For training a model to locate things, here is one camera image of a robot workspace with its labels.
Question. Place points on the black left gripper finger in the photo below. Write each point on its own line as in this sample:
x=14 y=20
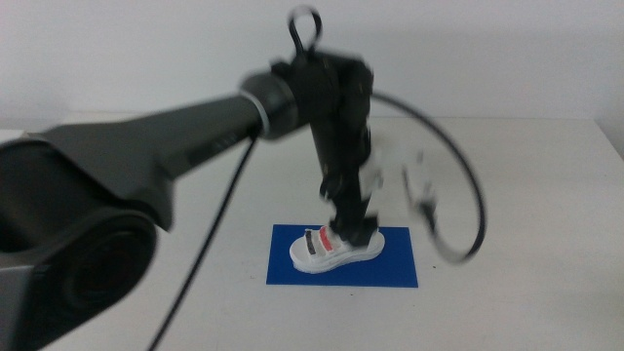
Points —
x=366 y=229
x=345 y=219

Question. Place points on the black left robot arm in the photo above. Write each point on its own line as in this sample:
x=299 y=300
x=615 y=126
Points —
x=146 y=141

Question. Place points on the blue rectangular mat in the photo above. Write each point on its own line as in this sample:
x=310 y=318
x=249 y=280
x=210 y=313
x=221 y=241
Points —
x=390 y=268

